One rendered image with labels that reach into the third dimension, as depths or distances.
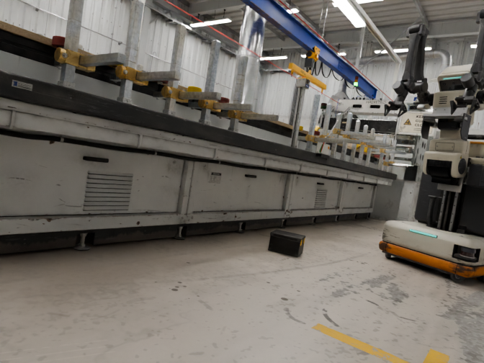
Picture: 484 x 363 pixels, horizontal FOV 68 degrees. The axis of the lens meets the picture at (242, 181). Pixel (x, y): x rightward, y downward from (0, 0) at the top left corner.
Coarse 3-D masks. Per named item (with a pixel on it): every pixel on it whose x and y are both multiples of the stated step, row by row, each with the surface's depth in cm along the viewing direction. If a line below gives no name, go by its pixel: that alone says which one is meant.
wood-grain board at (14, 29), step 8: (0, 24) 129; (8, 24) 131; (16, 32) 134; (24, 32) 136; (32, 32) 138; (40, 40) 141; (48, 40) 143; (56, 48) 147; (184, 88) 203; (248, 112) 253
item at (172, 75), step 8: (144, 72) 150; (152, 72) 146; (160, 72) 144; (168, 72) 141; (176, 72) 139; (112, 80) 164; (120, 80) 161; (144, 80) 152; (152, 80) 149; (160, 80) 146; (168, 80) 144; (176, 80) 141
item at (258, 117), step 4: (220, 112) 222; (224, 112) 221; (220, 116) 222; (224, 116) 221; (244, 116) 211; (248, 116) 210; (252, 116) 208; (256, 116) 206; (260, 116) 205; (264, 116) 203; (268, 116) 201; (272, 116) 200; (276, 116) 199; (272, 120) 202; (276, 120) 199
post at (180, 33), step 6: (180, 24) 168; (180, 30) 168; (180, 36) 169; (174, 42) 170; (180, 42) 169; (174, 48) 170; (180, 48) 170; (174, 54) 170; (180, 54) 170; (174, 60) 170; (180, 60) 171; (174, 66) 169; (180, 66) 172; (168, 84) 171; (174, 84) 171; (168, 102) 171; (174, 102) 172; (168, 108) 171; (174, 108) 173
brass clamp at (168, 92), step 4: (164, 88) 169; (168, 88) 167; (172, 88) 169; (164, 92) 169; (168, 92) 167; (172, 92) 169; (176, 92) 171; (164, 96) 169; (168, 96) 169; (172, 96) 170; (176, 96) 172; (176, 100) 176; (180, 100) 174; (184, 100) 176
